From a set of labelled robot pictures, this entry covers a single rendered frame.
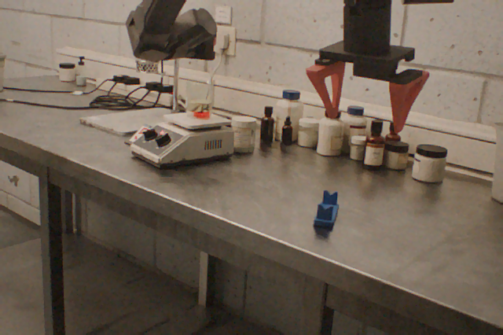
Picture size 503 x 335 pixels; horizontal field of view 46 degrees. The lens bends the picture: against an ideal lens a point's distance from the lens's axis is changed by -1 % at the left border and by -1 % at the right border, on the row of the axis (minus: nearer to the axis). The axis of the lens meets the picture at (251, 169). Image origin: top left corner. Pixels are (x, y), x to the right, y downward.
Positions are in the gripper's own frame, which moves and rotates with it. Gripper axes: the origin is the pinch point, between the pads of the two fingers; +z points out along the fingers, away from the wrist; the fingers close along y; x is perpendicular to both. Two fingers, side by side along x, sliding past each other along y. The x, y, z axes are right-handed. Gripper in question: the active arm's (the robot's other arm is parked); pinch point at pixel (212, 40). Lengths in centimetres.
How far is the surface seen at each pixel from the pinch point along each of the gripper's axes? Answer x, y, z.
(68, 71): 22, 93, 57
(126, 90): 24, 59, 48
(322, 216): 25, -37, -27
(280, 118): 20.5, -8.2, 23.7
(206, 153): 24.1, -3.0, -6.4
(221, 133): 19.9, -4.7, -2.9
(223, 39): 4, 21, 45
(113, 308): 93, 47, 24
